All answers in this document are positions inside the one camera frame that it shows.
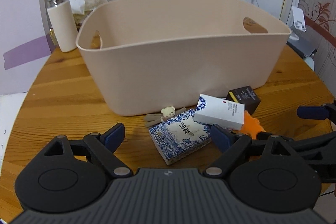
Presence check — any black small carton box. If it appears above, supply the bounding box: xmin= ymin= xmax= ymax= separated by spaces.
xmin=226 ymin=86 xmax=261 ymax=115

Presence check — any dark grey tablet device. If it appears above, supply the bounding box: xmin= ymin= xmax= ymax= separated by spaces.
xmin=287 ymin=33 xmax=317 ymax=59

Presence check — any orange plastic object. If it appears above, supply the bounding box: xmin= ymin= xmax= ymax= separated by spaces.
xmin=239 ymin=110 xmax=265 ymax=139

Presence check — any white blue card box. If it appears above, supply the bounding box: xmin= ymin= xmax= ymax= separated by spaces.
xmin=194 ymin=94 xmax=245 ymax=130

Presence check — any beige bear hair clip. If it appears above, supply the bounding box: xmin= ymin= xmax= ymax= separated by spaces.
xmin=144 ymin=106 xmax=186 ymax=128

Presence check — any beige plastic storage basket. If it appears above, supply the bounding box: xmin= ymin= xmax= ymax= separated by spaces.
xmin=76 ymin=0 xmax=291 ymax=116

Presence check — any cream thermos bottle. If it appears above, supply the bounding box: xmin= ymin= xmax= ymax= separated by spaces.
xmin=47 ymin=0 xmax=77 ymax=52

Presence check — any white bed sheet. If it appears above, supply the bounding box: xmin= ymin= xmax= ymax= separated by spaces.
xmin=0 ymin=93 xmax=27 ymax=167

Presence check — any tissue box with tissue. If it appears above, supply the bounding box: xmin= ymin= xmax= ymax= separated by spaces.
xmin=71 ymin=3 xmax=94 ymax=29

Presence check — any blue white porcelain pattern box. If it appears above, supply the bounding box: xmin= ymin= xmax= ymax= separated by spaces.
xmin=149 ymin=109 xmax=211 ymax=165

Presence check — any white phone stand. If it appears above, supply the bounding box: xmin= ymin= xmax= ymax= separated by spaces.
xmin=289 ymin=6 xmax=306 ymax=41

